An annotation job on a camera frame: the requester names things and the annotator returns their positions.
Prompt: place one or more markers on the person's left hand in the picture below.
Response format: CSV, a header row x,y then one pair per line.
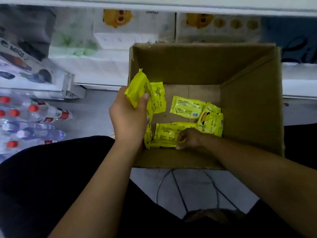
x,y
129,124

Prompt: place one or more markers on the person's right hand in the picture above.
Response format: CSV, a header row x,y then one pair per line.
x,y
192,140

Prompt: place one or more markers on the yellow duck packets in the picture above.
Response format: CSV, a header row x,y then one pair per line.
x,y
188,106

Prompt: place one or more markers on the yellow duck packet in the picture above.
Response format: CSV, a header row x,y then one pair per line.
x,y
136,86

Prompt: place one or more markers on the brown cardboard box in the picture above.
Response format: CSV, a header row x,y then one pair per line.
x,y
198,62

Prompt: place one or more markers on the white metal shelf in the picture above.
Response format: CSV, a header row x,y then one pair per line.
x,y
99,7

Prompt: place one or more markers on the person's left forearm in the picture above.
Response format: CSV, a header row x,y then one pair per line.
x,y
94,195

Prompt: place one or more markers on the person's right forearm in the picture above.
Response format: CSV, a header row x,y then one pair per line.
x,y
262,181

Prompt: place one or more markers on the white pegboard shelf unit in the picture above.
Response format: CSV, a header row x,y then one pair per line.
x,y
74,91

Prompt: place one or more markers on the person's black trousers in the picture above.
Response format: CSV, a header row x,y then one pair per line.
x,y
39,186

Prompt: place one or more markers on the pack of red-capped bottles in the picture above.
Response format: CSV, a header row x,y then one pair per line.
x,y
29,116

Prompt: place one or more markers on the green white tissue pack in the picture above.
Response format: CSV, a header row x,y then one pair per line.
x,y
69,42

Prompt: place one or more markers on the MIQI boxes with fruit print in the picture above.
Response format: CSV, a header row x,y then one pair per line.
x,y
24,67

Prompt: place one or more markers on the metal frame stool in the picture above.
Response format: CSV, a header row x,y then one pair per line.
x,y
213,215

